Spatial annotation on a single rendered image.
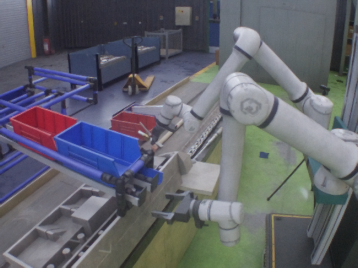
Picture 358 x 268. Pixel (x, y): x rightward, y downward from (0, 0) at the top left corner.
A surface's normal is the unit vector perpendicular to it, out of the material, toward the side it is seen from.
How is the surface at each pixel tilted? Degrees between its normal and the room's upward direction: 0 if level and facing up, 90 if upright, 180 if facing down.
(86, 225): 85
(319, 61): 90
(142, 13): 90
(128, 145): 88
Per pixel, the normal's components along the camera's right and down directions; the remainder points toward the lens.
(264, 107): -0.04, 0.40
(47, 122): -0.39, 0.37
